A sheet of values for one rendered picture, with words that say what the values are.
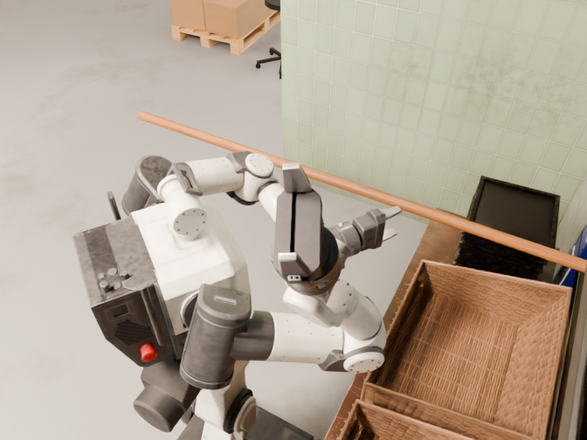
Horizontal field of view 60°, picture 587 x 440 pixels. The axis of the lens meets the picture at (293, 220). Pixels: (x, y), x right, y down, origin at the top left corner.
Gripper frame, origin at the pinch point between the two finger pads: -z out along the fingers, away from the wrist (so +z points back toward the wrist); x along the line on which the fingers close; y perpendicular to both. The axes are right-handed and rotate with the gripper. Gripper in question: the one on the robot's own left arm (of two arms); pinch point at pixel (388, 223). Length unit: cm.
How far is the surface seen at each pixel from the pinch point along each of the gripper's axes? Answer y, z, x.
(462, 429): 41, -4, 45
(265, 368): -39, 23, 118
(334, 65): -134, -62, 32
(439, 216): 4.8, -12.7, -1.6
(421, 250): -28, -45, 60
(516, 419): 45, -21, 48
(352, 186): -15.6, 1.5, -1.5
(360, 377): 9, 7, 61
